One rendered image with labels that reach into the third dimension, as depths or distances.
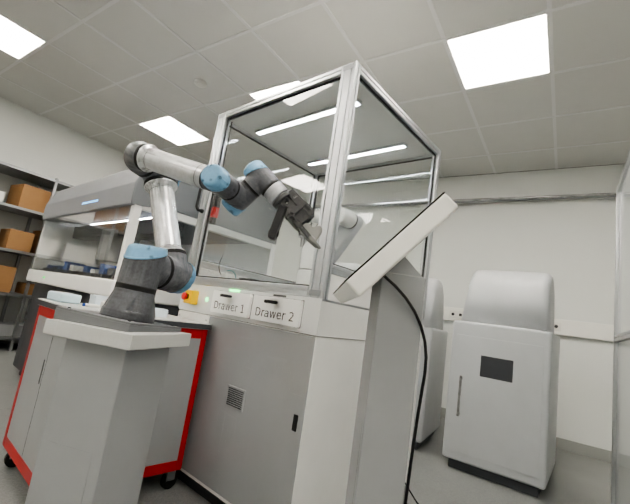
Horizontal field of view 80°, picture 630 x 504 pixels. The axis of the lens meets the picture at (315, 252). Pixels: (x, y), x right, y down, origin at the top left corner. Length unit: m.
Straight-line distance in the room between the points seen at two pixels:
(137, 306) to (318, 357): 0.70
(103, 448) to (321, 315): 0.80
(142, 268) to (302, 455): 0.89
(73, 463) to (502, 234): 4.29
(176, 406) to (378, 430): 1.14
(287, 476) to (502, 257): 3.60
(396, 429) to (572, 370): 3.55
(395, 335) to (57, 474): 0.94
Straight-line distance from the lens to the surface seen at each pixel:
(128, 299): 1.21
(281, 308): 1.61
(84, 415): 1.23
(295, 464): 1.59
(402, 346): 1.04
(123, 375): 1.16
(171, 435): 2.01
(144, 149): 1.41
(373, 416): 1.05
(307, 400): 1.53
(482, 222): 4.78
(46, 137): 6.05
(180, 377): 1.94
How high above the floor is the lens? 0.88
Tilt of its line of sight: 9 degrees up
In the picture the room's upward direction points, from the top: 9 degrees clockwise
